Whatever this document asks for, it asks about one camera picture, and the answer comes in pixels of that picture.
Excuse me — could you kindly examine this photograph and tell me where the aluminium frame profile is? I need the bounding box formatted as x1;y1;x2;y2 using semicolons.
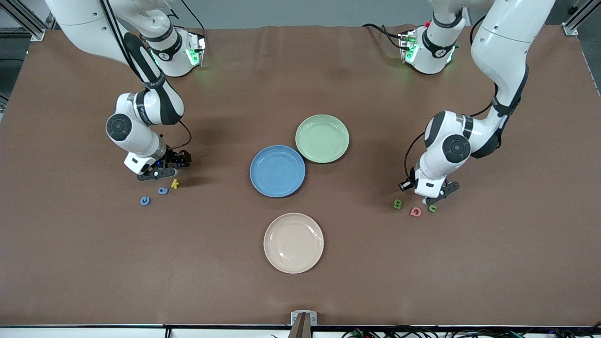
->
0;0;57;42
561;0;601;36

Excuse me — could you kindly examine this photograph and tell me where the green plate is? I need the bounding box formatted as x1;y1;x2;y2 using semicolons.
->
295;114;350;164

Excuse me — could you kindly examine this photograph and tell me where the cream plate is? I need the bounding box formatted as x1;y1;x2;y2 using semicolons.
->
263;212;325;275

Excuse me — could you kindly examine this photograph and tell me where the black cable bundle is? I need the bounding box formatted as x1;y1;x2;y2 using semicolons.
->
343;325;601;338

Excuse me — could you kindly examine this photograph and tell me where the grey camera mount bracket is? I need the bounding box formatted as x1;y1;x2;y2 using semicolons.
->
289;311;318;338

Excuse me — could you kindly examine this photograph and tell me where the brown table cover sheet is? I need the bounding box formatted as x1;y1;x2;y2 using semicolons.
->
0;24;601;327

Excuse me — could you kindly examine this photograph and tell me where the blue plate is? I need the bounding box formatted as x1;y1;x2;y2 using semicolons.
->
249;145;306;198

